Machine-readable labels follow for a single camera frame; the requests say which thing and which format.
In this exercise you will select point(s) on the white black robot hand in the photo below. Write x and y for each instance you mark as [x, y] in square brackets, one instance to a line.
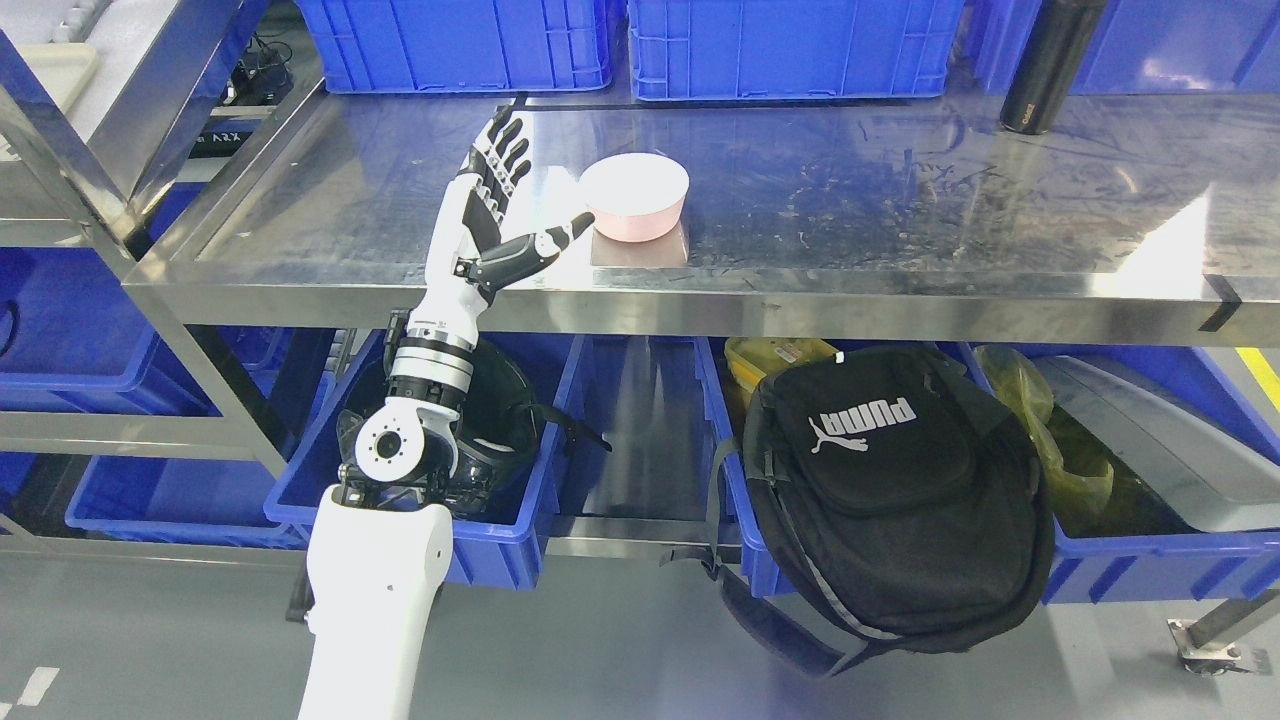
[468, 261]

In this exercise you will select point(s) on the pink bowl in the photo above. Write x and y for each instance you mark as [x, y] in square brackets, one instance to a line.
[635, 196]

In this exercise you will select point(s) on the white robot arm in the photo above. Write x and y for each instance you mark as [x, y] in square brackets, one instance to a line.
[374, 563]

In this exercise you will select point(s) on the blue crate upper middle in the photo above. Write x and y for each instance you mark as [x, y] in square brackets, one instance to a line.
[772, 51]

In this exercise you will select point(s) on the steel shelf rack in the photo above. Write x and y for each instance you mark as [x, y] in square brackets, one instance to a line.
[98, 184]

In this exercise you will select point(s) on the blue crate left shelf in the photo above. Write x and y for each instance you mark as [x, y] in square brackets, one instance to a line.
[74, 342]

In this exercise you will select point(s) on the black helmet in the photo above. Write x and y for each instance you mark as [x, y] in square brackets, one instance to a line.
[498, 439]

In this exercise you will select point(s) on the blue crate upper left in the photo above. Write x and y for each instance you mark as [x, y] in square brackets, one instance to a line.
[464, 47]

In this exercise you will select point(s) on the blue crate with helmet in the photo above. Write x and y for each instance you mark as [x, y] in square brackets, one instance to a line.
[506, 554]

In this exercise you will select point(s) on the yellow food container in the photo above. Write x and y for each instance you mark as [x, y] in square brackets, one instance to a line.
[751, 359]

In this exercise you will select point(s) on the blue crate bottom left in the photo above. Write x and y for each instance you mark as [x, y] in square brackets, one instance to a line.
[177, 500]

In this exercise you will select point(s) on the steel table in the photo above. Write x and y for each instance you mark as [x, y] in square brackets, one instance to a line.
[1146, 220]

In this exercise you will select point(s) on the cream bear tray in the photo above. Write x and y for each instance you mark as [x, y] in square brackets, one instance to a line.
[64, 71]

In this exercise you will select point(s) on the black Puma backpack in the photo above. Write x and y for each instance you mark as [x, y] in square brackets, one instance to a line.
[906, 505]

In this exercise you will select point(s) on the yellow plastic bag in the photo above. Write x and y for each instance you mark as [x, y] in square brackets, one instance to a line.
[1080, 476]

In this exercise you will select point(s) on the black water bottle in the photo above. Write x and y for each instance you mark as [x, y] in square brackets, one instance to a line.
[1047, 68]

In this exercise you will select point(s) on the blue crate upper right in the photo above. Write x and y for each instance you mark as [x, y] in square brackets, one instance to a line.
[1142, 47]

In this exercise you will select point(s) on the blue crate under backpack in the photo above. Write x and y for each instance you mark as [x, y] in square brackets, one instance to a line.
[1113, 567]

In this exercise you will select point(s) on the grey plastic lid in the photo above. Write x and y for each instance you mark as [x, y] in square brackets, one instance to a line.
[1197, 445]

